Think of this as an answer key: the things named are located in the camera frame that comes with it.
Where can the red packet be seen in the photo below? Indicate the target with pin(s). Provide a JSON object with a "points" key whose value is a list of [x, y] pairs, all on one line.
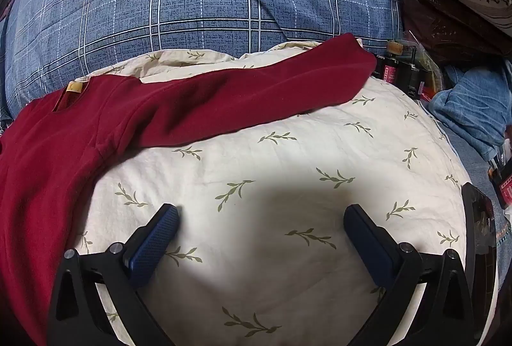
{"points": [[506, 190]]}

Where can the blue denim garment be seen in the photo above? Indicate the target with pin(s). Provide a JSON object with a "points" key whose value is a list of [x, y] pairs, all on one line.
{"points": [[468, 106]]}

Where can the dark red shirt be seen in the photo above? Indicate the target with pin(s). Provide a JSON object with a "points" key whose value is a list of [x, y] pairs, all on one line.
{"points": [[200, 98]]}

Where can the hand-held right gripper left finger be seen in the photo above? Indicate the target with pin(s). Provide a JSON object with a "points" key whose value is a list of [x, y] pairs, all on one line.
{"points": [[154, 246]]}

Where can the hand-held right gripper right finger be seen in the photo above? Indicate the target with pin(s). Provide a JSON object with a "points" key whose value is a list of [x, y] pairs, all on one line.
{"points": [[372, 246]]}

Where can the dark brown cloth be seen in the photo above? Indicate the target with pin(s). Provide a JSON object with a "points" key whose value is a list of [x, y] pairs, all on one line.
{"points": [[460, 30]]}

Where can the black bottle with red label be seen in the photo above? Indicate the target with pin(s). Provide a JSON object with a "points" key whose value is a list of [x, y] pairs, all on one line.
{"points": [[387, 70], [412, 80]]}

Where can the clear plastic bag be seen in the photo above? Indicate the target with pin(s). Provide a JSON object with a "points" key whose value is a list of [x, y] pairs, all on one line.
{"points": [[428, 62]]}

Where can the cream leaf-print quilt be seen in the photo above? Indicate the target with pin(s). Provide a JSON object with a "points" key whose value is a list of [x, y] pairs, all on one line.
{"points": [[280, 154]]}

